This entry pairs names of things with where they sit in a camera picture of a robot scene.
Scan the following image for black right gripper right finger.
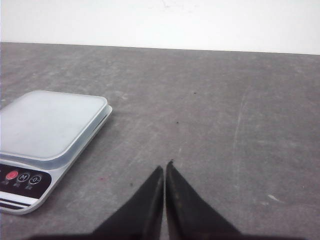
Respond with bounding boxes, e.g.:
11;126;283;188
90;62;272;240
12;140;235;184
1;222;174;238
165;159;242;240

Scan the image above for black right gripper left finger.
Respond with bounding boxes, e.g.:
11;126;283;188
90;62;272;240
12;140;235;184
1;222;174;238
93;165;165;240

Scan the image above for silver digital kitchen scale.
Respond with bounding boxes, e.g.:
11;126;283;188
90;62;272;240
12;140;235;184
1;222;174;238
0;90;113;215

